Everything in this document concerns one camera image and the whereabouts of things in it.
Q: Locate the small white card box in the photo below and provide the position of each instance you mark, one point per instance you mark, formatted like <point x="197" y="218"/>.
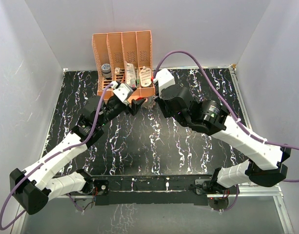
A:
<point x="117" y="71"/>

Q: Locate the metal keyring with spring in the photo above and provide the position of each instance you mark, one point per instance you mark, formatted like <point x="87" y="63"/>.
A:
<point x="150" y="102"/>

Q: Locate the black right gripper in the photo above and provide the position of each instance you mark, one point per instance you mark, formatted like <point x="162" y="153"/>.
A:
<point x="161" y="102"/>

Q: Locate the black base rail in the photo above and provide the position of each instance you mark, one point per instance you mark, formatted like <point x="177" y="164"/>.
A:
<point x="152" y="189"/>

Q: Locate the orange plastic desk organizer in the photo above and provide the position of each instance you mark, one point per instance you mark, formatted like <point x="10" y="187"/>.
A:
<point x="115" y="52"/>

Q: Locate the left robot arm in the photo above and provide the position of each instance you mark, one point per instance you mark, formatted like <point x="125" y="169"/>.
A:
<point x="34" y="186"/>

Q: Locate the white product packet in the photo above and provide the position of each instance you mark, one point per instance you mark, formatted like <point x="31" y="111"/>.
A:
<point x="130" y="75"/>

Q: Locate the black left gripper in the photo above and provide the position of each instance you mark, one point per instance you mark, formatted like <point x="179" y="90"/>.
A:
<point x="132" y="109"/>

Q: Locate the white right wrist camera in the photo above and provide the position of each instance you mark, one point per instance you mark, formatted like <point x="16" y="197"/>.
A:
<point x="163" y="80"/>

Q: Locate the grey round tin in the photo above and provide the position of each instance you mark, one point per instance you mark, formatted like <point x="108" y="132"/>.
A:
<point x="106" y="70"/>

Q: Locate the oval white blister pack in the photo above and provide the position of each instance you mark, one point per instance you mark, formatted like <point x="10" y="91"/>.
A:
<point x="145" y="75"/>

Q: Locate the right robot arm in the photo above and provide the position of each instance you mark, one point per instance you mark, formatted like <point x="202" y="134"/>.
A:
<point x="265" y="163"/>

